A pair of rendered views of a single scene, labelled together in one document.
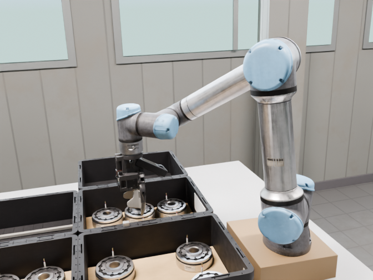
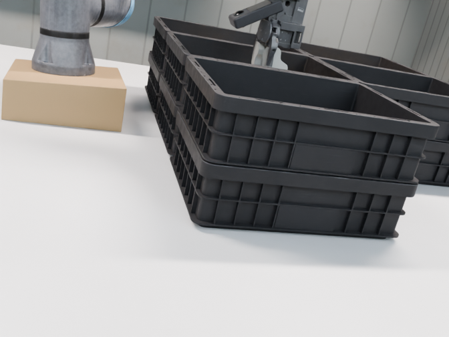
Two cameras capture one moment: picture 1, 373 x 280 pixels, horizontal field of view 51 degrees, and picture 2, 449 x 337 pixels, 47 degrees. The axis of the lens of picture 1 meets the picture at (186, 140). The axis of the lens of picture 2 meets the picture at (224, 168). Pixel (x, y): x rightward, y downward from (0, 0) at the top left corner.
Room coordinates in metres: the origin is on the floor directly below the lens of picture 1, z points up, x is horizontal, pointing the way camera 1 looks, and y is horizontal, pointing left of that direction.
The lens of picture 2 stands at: (2.39, 0.05, 1.10)
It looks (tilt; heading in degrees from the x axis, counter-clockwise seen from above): 21 degrees down; 176
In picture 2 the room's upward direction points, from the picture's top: 12 degrees clockwise
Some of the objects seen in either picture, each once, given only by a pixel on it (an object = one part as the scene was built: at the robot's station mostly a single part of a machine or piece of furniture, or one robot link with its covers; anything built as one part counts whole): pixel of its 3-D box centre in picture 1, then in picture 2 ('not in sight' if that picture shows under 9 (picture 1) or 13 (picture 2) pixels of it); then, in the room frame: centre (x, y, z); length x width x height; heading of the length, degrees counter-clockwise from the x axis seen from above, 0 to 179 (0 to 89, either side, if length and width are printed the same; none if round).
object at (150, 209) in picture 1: (139, 209); not in sight; (1.22, 0.17, 0.86); 0.10 x 0.10 x 0.01
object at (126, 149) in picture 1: (131, 146); not in sight; (1.19, 0.18, 1.10); 0.08 x 0.08 x 0.05
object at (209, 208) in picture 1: (141, 203); (256, 60); (1.16, 0.15, 0.92); 0.40 x 0.30 x 0.02; 104
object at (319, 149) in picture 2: (131, 181); (296, 120); (1.45, 0.22, 0.87); 0.40 x 0.30 x 0.11; 104
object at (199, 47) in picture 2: (142, 216); (252, 81); (1.16, 0.15, 0.87); 0.40 x 0.30 x 0.11; 104
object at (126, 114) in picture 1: (130, 122); not in sight; (1.19, 0.17, 1.18); 0.09 x 0.08 x 0.11; 65
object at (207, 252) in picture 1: (193, 252); not in sight; (0.96, -0.01, 0.86); 0.10 x 0.10 x 0.01
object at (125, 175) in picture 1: (130, 170); (282, 19); (1.19, 0.18, 1.02); 0.09 x 0.08 x 0.12; 109
